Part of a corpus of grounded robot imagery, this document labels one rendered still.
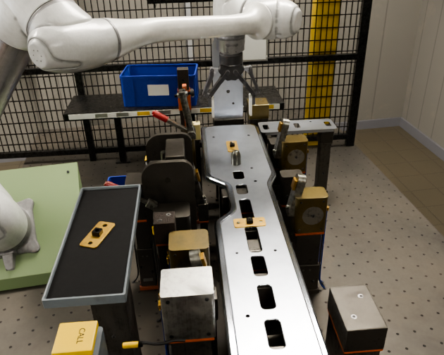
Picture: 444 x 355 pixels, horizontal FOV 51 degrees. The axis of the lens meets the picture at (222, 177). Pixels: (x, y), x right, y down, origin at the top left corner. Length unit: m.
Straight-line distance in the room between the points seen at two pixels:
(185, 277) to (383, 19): 3.46
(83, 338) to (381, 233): 1.25
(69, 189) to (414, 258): 1.18
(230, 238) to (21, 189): 0.78
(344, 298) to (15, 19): 0.92
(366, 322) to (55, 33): 0.85
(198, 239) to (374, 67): 3.34
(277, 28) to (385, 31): 2.87
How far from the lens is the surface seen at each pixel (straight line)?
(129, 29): 1.17
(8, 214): 1.43
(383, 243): 1.74
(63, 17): 1.10
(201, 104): 1.95
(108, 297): 0.83
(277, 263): 1.12
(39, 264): 1.61
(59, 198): 1.64
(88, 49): 1.08
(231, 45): 1.48
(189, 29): 1.24
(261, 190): 1.39
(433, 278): 1.64
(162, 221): 1.09
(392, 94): 4.39
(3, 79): 1.29
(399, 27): 4.22
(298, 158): 1.61
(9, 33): 1.20
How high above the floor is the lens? 1.72
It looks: 30 degrees down
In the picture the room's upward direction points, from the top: 2 degrees counter-clockwise
